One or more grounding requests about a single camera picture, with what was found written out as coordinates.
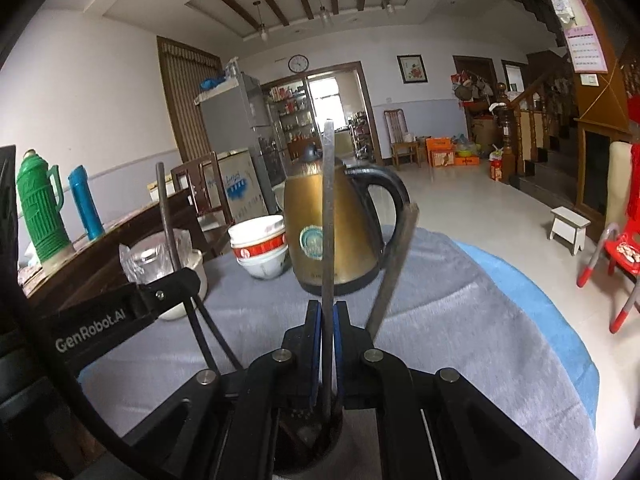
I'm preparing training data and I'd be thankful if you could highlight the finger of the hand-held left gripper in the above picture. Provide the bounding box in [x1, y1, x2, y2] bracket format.
[137, 267, 201, 322]

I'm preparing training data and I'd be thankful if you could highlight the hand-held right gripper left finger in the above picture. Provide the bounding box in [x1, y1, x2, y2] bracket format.
[120, 300, 322, 480]

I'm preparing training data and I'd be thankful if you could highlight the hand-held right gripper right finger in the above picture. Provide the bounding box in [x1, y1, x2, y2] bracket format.
[332, 300, 576, 480]

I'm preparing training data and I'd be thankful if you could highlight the large white basin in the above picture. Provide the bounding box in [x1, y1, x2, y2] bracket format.
[150, 247, 208, 322]

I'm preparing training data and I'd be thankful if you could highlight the white bowl with red emblem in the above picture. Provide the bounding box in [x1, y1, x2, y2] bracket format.
[235, 245, 291, 281]

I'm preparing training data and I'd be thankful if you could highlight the white bowl with red band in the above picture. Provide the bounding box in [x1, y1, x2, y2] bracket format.
[228, 215, 287, 260]

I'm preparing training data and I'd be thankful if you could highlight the grey table cloth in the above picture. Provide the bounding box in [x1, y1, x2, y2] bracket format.
[77, 225, 601, 480]

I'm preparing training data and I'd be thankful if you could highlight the gold electric kettle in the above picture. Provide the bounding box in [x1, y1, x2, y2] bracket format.
[283, 142, 412, 297]

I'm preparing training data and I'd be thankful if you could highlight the blue thermos bottle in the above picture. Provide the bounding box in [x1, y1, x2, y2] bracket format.
[67, 165, 106, 241]

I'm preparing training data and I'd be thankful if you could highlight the white chest freezer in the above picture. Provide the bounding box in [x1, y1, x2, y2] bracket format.
[215, 147, 268, 221]

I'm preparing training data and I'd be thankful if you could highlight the dark wooden dining chair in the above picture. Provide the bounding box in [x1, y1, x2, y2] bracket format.
[171, 151, 236, 256]

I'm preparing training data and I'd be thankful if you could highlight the green thermos jug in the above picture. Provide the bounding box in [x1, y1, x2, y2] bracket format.
[16, 149, 68, 263]

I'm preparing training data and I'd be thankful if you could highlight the grey refrigerator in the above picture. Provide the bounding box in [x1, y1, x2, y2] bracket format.
[194, 72, 281, 188]

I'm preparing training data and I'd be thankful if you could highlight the blue table cover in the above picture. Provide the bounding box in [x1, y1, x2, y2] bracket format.
[452, 240, 601, 428]

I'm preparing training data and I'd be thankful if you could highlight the shelf with bottles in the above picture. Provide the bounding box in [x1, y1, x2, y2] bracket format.
[267, 85, 321, 161]

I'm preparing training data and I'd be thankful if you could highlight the tall-backed wooden chair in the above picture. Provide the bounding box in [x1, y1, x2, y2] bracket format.
[383, 108, 421, 170]

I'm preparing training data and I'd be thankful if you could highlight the small white stool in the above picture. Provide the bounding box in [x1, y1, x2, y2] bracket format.
[547, 206, 592, 256]

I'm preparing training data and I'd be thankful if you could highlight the wooden stair railing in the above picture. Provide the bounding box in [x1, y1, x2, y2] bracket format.
[492, 67, 581, 186]

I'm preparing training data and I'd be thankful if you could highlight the red plastic chair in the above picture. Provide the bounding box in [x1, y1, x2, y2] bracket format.
[576, 225, 640, 335]

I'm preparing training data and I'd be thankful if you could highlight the framed wall picture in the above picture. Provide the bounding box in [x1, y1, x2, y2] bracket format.
[397, 55, 429, 85]

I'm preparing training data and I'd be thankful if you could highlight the wall calendar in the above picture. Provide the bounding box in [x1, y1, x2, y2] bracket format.
[545, 0, 609, 73]

